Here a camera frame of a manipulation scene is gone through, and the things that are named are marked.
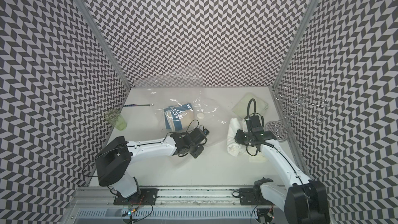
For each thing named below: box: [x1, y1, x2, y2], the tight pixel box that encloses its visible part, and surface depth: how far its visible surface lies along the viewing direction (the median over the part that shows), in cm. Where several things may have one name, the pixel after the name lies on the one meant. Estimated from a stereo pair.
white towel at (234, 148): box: [226, 117, 249, 158], surface depth 82 cm
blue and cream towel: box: [163, 103, 194, 132], surface depth 98 cm
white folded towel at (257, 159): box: [248, 155, 268, 163], surface depth 87 cm
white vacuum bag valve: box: [196, 112, 205, 120], surface depth 104 cm
